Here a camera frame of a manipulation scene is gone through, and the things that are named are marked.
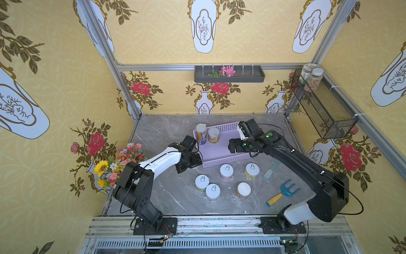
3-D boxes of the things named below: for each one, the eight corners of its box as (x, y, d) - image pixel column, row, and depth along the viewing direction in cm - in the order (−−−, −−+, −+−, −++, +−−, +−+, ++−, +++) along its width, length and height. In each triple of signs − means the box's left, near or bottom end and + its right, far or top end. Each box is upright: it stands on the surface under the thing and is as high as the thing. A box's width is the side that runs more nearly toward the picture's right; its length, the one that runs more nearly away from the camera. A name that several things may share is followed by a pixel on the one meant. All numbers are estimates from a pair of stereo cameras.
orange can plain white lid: (236, 199, 84) (238, 195, 78) (235, 187, 88) (237, 182, 82) (249, 199, 84) (252, 195, 78) (247, 187, 88) (250, 182, 82)
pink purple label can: (205, 201, 83) (205, 197, 79) (205, 188, 88) (205, 183, 83) (220, 201, 83) (221, 197, 79) (219, 188, 88) (220, 183, 83)
